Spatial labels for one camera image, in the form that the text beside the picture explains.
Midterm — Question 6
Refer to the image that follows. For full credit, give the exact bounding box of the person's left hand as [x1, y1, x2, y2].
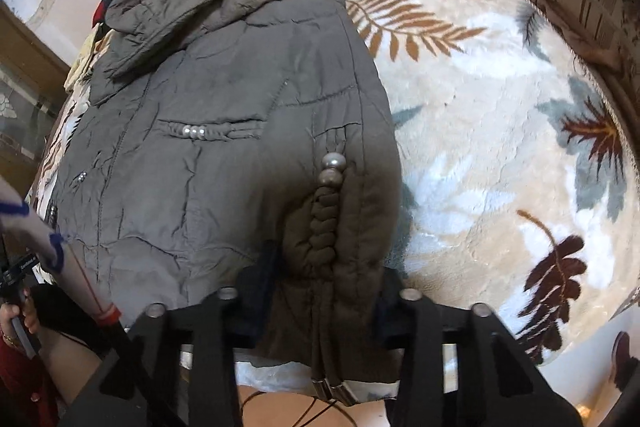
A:
[0, 294, 40, 350]

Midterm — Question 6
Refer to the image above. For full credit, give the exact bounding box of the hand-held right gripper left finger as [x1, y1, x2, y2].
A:
[60, 244, 282, 427]

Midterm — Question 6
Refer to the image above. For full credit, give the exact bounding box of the red garment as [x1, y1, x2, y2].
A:
[92, 0, 126, 28]

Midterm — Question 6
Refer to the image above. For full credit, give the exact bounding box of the thin black cable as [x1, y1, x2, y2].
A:
[240, 394, 361, 427]

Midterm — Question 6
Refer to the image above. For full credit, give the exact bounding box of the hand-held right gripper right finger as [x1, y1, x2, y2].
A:
[375, 268, 586, 427]

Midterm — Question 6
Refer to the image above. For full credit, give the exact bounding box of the leaf print fleece blanket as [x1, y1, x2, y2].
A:
[30, 0, 640, 388]

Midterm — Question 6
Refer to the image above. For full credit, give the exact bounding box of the olive hooded puffer jacket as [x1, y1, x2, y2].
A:
[50, 0, 406, 408]

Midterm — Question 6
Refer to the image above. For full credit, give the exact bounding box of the beige sleeved cable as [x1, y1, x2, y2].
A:
[0, 180, 173, 427]

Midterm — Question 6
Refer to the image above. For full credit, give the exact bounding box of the wooden door with glass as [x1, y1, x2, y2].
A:
[0, 0, 71, 198]

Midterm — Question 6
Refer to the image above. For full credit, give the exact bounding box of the person's red clothing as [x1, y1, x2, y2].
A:
[0, 339, 63, 427]

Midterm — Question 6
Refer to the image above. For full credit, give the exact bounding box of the pale yellow cloth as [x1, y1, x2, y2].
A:
[62, 30, 108, 94]

